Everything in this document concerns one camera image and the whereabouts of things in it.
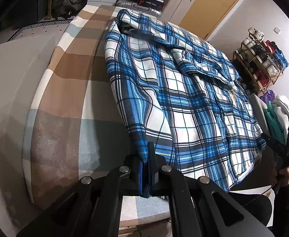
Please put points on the purple bag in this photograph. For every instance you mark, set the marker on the purple bag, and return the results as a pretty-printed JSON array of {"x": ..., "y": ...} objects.
[{"x": 268, "y": 96}]

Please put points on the grey mattress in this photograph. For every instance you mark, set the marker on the grey mattress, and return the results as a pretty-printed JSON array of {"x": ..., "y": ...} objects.
[{"x": 16, "y": 91}]

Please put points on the black printed box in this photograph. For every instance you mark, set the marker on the black printed box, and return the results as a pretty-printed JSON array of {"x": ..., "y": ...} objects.
[{"x": 150, "y": 3}]

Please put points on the blue plaid shirt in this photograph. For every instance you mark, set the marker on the blue plaid shirt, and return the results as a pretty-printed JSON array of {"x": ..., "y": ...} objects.
[{"x": 184, "y": 103}]

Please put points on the pile of folded clothes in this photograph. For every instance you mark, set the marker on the pile of folded clothes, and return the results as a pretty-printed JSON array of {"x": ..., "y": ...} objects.
[{"x": 285, "y": 111}]

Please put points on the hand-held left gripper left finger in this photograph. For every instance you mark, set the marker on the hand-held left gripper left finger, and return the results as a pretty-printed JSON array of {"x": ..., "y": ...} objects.
[{"x": 140, "y": 177}]

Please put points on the wooden wardrobe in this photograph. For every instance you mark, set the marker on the wooden wardrobe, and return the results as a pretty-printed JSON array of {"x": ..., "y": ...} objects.
[{"x": 213, "y": 9}]

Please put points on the white plastic cabinet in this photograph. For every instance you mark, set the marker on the white plastic cabinet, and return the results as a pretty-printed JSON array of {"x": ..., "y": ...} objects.
[{"x": 179, "y": 2}]

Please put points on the wooden shoe rack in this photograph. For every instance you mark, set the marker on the wooden shoe rack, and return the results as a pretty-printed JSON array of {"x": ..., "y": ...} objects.
[{"x": 258, "y": 61}]

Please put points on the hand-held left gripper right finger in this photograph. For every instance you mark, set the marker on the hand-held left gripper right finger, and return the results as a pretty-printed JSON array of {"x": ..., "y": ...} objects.
[{"x": 152, "y": 163}]

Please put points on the person's right hand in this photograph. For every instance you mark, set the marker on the person's right hand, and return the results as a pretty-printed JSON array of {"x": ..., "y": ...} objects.
[{"x": 284, "y": 177}]

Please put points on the white wall socket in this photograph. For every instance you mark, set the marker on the white wall socket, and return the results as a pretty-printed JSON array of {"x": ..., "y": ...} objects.
[{"x": 277, "y": 30}]

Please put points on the silver suitcase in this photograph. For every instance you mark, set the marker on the silver suitcase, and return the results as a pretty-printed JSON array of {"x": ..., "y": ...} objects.
[{"x": 132, "y": 7}]

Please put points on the person's right forearm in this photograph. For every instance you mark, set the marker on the person's right forearm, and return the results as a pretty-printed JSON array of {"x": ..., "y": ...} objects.
[{"x": 285, "y": 209}]

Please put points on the black bag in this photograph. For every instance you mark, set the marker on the black bag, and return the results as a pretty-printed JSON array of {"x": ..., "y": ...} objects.
[{"x": 68, "y": 3}]

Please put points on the green folded cloth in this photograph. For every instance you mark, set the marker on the green folded cloth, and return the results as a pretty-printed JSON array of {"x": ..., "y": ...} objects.
[{"x": 273, "y": 123}]

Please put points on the checked bed sheet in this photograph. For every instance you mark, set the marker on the checked bed sheet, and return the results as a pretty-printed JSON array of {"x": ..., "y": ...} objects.
[{"x": 70, "y": 91}]

